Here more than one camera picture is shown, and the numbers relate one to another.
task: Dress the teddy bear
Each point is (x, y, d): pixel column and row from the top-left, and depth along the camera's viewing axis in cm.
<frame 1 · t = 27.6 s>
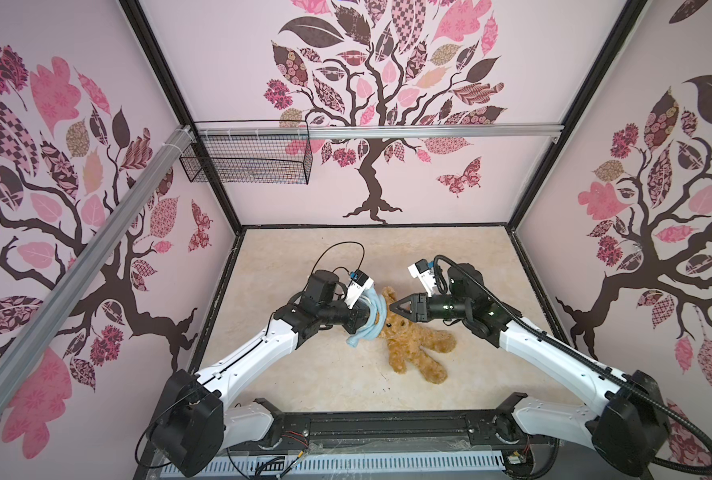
left hand: (375, 319, 77), fingers closed
right hand: (394, 305, 72), fingers open
brown plush teddy bear: (405, 341, 81), point 11 cm above the table

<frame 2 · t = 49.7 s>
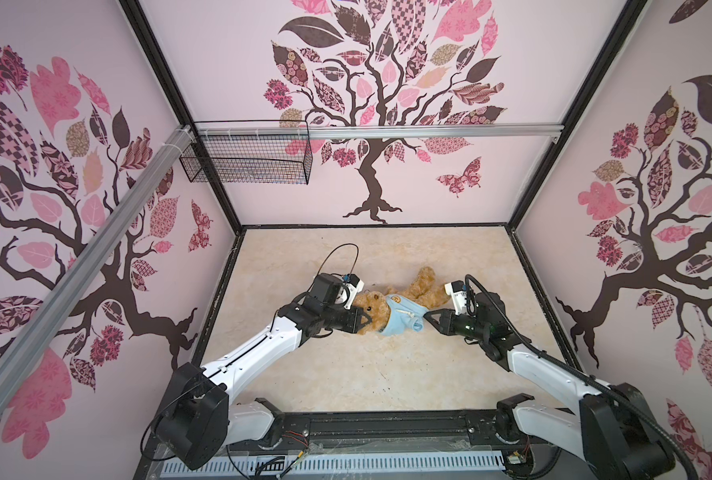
left hand: (368, 324, 79), fingers closed
right hand: (427, 312, 83), fingers closed
brown plush teddy bear: (421, 288, 89), point 13 cm above the table

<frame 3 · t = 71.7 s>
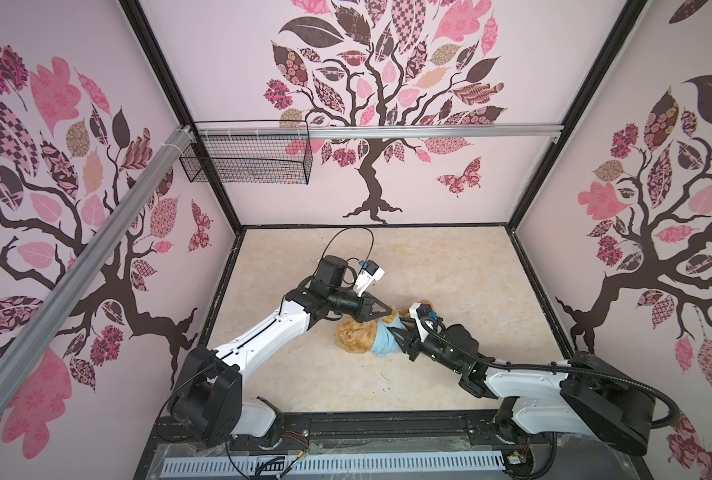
left hand: (388, 314, 74), fingers closed
right hand: (394, 322, 79), fingers open
brown plush teddy bear: (358, 335, 71), point 21 cm above the table
light blue bear hoodie: (384, 342, 76), point 15 cm above the table

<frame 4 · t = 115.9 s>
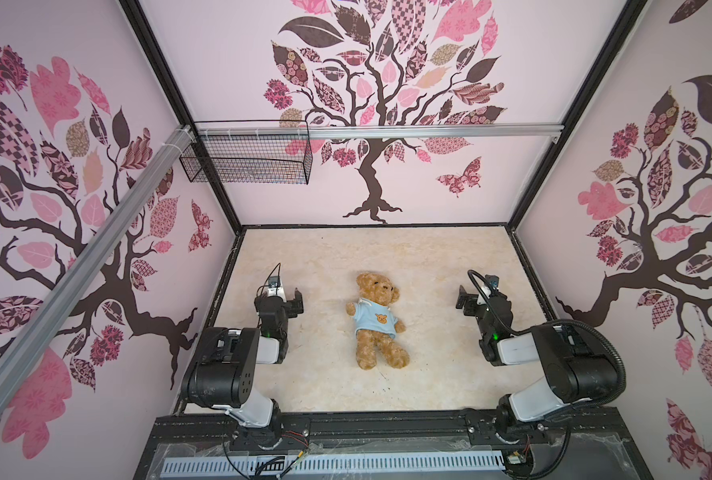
left hand: (282, 293, 94), fingers open
right hand: (479, 284, 92), fingers open
brown plush teddy bear: (379, 290, 91), point 10 cm above the table
light blue bear hoodie: (374, 318, 87), point 9 cm above the table

